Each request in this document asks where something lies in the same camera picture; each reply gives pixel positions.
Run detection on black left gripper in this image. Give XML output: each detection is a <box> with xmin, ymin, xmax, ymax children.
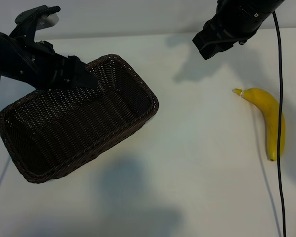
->
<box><xmin>17</xmin><ymin>40</ymin><xmax>99</xmax><ymax>91</ymax></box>

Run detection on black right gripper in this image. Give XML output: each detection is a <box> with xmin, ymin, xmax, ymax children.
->
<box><xmin>192</xmin><ymin>0</ymin><xmax>257</xmax><ymax>60</ymax></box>

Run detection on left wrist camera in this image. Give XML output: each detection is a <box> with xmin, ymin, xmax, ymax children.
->
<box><xmin>14</xmin><ymin>8</ymin><xmax>60</xmax><ymax>45</ymax></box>

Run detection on dark brown wicker basket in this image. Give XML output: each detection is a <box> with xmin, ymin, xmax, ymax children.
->
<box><xmin>0</xmin><ymin>54</ymin><xmax>160</xmax><ymax>184</ymax></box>

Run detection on thin black camera cable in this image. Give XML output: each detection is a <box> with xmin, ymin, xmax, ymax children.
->
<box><xmin>272</xmin><ymin>11</ymin><xmax>287</xmax><ymax>237</ymax></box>

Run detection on black braided camera cable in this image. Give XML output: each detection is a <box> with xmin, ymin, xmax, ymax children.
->
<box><xmin>16</xmin><ymin>4</ymin><xmax>62</xmax><ymax>24</ymax></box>

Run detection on yellow banana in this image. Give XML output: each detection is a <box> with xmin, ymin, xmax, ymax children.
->
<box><xmin>232</xmin><ymin>87</ymin><xmax>286</xmax><ymax>162</ymax></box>

